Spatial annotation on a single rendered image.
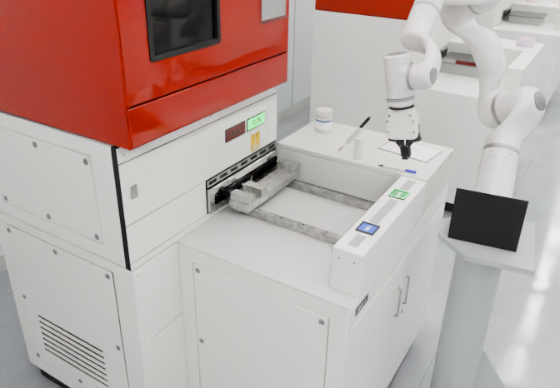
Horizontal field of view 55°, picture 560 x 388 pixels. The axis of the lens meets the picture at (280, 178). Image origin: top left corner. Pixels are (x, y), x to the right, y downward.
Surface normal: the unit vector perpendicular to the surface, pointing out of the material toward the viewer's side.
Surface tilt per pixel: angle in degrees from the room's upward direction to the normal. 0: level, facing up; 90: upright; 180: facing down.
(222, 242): 0
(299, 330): 90
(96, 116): 90
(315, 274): 0
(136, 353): 90
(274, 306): 90
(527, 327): 0
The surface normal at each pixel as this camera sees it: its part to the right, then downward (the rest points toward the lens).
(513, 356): 0.02, -0.90
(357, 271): -0.53, 0.37
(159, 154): 0.85, 0.25
